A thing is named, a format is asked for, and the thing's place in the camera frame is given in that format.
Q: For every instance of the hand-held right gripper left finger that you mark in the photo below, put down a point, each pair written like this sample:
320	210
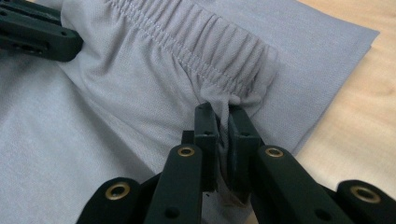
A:
207	140

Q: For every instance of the grey pants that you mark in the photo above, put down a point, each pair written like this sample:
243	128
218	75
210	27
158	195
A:
140	93

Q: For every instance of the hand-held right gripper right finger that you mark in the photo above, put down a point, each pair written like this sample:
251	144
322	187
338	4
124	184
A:
243	146

